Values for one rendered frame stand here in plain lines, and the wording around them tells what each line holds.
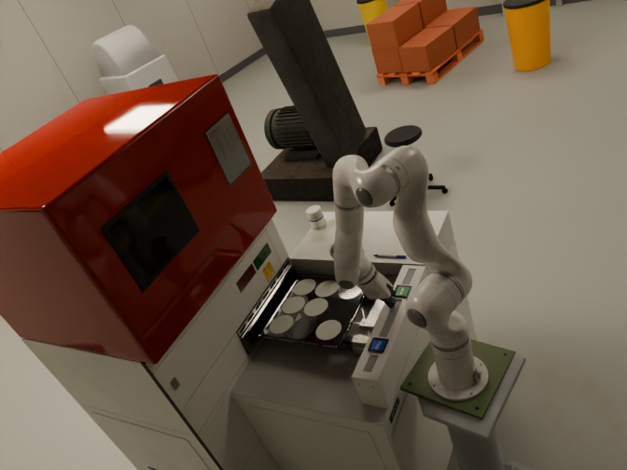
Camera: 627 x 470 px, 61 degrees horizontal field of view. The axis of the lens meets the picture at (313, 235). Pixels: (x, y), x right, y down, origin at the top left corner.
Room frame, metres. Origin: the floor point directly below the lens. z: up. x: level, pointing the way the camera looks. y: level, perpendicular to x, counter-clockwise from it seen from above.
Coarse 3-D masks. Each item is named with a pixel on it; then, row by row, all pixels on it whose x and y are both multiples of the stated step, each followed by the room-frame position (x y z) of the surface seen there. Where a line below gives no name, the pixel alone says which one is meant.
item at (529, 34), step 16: (512, 0) 5.17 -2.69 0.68; (528, 0) 4.99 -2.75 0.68; (544, 0) 4.92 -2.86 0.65; (512, 16) 5.03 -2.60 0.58; (528, 16) 4.92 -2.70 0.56; (544, 16) 4.91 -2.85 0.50; (512, 32) 5.06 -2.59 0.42; (528, 32) 4.93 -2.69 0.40; (544, 32) 4.91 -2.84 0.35; (512, 48) 5.11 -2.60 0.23; (528, 48) 4.95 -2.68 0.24; (544, 48) 4.92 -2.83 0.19; (528, 64) 4.96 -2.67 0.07; (544, 64) 4.93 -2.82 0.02
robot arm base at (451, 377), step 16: (448, 352) 1.08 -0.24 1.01; (464, 352) 1.08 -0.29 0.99; (432, 368) 1.19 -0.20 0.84; (448, 368) 1.09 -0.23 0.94; (464, 368) 1.07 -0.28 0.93; (480, 368) 1.12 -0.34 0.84; (432, 384) 1.13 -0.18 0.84; (448, 384) 1.09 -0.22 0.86; (464, 384) 1.07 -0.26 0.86; (480, 384) 1.07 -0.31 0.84; (464, 400) 1.04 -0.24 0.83
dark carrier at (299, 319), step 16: (304, 304) 1.69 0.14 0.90; (336, 304) 1.61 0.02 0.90; (352, 304) 1.58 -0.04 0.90; (272, 320) 1.67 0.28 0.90; (304, 320) 1.59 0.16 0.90; (320, 320) 1.56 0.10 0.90; (336, 320) 1.52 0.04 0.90; (272, 336) 1.58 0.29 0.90; (288, 336) 1.54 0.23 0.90; (304, 336) 1.51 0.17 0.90; (336, 336) 1.44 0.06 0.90
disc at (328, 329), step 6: (324, 324) 1.53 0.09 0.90; (330, 324) 1.52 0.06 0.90; (336, 324) 1.51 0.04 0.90; (318, 330) 1.51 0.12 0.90; (324, 330) 1.50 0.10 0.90; (330, 330) 1.48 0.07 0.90; (336, 330) 1.47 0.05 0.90; (318, 336) 1.48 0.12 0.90; (324, 336) 1.47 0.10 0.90; (330, 336) 1.46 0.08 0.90
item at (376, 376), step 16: (400, 272) 1.57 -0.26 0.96; (416, 272) 1.54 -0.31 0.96; (384, 304) 1.44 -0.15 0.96; (400, 304) 1.41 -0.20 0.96; (384, 320) 1.36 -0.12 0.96; (400, 320) 1.33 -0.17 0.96; (384, 336) 1.30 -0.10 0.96; (400, 336) 1.29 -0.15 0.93; (368, 352) 1.25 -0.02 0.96; (384, 352) 1.22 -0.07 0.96; (400, 352) 1.27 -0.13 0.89; (368, 368) 1.19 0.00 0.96; (384, 368) 1.17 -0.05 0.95; (400, 368) 1.24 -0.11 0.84; (368, 384) 1.15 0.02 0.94; (384, 384) 1.15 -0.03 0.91; (368, 400) 1.16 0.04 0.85; (384, 400) 1.12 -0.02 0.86
